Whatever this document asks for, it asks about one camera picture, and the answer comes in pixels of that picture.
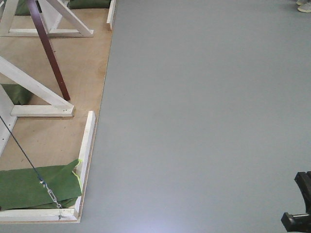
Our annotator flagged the brown wooden door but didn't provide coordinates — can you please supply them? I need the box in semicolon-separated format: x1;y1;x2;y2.
26;0;70;100

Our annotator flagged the black robot gripper part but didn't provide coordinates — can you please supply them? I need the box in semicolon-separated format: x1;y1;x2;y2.
281;171;311;233

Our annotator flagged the plywood base platform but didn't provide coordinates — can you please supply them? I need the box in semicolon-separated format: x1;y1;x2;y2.
0;8;117;224

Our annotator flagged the near white edge batten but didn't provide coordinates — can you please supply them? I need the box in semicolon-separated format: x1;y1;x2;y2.
74;111;96;222

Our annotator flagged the white edge batten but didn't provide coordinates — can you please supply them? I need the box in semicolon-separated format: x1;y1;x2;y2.
74;111;96;222
106;0;117;31

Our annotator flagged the far white edge batten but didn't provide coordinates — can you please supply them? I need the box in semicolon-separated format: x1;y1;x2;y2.
106;0;117;31

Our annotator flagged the green sandbag near corner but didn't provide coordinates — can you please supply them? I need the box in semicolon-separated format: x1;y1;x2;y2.
0;159;82;211

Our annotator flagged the front white bottom batten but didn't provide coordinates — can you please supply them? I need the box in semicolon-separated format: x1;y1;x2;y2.
0;208;78;222

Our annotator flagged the metal turnbuckle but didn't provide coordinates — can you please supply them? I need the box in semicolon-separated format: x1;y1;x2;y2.
40;179;63;209

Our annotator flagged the green sandbag under brace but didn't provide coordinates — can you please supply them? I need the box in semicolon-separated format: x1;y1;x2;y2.
1;84;33;105

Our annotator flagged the upper green sandbag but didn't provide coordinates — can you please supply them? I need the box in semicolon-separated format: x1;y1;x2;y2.
68;0;111;9

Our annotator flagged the white sneaker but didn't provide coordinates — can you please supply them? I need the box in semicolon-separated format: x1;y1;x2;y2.
296;0;311;13

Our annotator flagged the black guy wire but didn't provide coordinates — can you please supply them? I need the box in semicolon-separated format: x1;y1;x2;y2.
0;116;42;182

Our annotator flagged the white wooden door frame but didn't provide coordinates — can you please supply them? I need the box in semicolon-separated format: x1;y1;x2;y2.
0;0;93;151

